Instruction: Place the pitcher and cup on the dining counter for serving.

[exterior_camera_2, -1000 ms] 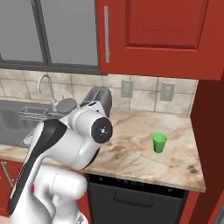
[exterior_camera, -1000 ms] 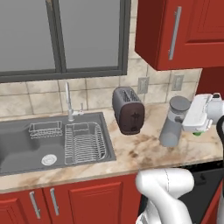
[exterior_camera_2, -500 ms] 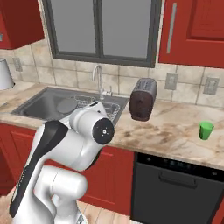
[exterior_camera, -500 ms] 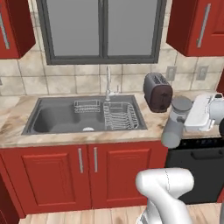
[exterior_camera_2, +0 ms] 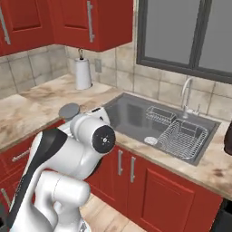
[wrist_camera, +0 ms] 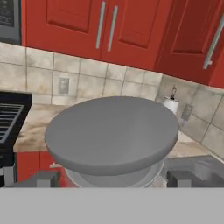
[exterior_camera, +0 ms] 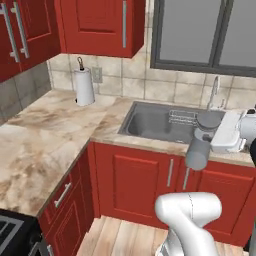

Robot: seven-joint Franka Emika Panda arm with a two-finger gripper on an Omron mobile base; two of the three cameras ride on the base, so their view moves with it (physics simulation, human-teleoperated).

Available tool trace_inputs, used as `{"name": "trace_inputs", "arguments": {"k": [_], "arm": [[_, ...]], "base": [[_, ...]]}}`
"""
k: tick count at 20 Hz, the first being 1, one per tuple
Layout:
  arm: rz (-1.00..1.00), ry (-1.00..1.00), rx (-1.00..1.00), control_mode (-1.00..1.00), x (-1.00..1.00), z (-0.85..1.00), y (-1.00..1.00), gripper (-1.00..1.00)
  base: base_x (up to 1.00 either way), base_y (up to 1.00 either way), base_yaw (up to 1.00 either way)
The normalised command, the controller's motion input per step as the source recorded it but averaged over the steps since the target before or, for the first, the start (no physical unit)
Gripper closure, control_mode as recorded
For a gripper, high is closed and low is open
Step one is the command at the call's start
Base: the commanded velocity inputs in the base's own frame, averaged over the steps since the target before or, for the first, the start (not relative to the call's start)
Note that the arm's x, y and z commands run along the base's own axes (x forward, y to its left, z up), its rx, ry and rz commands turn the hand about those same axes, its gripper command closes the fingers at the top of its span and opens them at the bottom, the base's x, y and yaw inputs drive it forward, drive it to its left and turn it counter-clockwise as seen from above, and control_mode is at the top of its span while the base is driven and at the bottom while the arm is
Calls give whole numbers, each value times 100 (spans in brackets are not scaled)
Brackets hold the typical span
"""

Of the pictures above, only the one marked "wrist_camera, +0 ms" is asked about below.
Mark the red wall cupboard door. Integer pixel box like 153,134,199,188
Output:
100,0,177,72
24,0,109,61
155,0,224,88

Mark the grey wall socket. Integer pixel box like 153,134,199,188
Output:
58,77,71,95
180,103,194,122

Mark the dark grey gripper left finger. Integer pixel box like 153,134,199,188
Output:
8,170,61,188

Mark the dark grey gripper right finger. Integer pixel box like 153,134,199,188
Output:
166,170,224,188

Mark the black and silver microwave oven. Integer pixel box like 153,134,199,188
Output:
0,0,23,46

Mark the silver bar cupboard handle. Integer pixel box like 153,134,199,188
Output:
95,1,107,50
202,13,224,71
107,5,119,53

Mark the silver drawer handle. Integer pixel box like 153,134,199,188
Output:
48,162,63,170

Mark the red drawer front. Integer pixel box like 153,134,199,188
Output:
38,150,71,188

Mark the red base cupboard panel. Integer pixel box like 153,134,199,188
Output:
15,151,41,184

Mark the white paper towel roll holder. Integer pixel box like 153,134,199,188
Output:
161,85,180,116

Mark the grey sink basin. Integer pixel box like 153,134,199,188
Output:
163,154,224,182

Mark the black hob with grates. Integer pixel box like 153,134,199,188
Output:
0,91,33,188

